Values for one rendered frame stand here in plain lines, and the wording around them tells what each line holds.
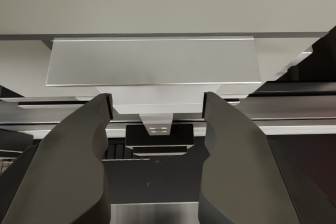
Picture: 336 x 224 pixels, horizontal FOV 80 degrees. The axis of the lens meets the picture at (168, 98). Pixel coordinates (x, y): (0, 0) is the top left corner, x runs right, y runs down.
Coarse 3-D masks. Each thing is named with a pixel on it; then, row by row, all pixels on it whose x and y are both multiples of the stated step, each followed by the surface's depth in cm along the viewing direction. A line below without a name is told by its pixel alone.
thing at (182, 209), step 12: (120, 204) 15; (132, 204) 15; (144, 204) 15; (156, 204) 15; (168, 204) 15; (180, 204) 15; (192, 204) 15; (120, 216) 15; (132, 216) 15; (144, 216) 15; (156, 216) 15; (168, 216) 15; (180, 216) 15; (192, 216) 15
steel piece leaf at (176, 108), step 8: (112, 104) 18; (120, 104) 18; (128, 104) 18; (136, 104) 18; (144, 104) 18; (152, 104) 18; (160, 104) 18; (168, 104) 18; (176, 104) 18; (184, 104) 18; (192, 104) 18; (200, 104) 18; (120, 112) 20; (128, 112) 20; (136, 112) 20; (144, 112) 21; (152, 112) 21; (160, 112) 21; (168, 112) 21; (176, 112) 21; (184, 112) 21
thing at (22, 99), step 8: (0, 96) 16; (8, 96) 16; (16, 96) 16; (64, 96) 16; (72, 96) 16; (24, 104) 18; (32, 104) 18; (40, 104) 18; (48, 104) 18; (56, 104) 18; (64, 104) 18; (72, 104) 18; (80, 104) 18; (232, 104) 19
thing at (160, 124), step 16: (128, 128) 35; (144, 128) 35; (160, 128) 28; (176, 128) 35; (192, 128) 36; (128, 144) 34; (144, 144) 35; (160, 144) 35; (176, 144) 35; (192, 144) 35
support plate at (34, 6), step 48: (0, 0) 7; (48, 0) 7; (96, 0) 7; (144, 0) 7; (192, 0) 7; (240, 0) 7; (288, 0) 7; (0, 48) 9; (48, 48) 9; (288, 48) 10; (48, 96) 16
